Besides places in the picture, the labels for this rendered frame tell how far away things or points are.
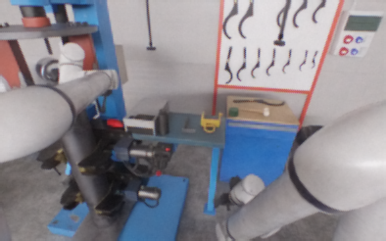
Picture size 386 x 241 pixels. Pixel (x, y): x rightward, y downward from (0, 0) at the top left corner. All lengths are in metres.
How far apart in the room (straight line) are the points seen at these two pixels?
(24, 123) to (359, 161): 0.48
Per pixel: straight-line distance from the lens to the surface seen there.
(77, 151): 1.53
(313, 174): 0.33
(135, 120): 1.46
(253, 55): 2.99
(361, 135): 0.31
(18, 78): 1.43
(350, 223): 0.53
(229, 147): 2.21
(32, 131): 0.41
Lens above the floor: 1.90
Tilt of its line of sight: 30 degrees down
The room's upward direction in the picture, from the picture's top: 1 degrees clockwise
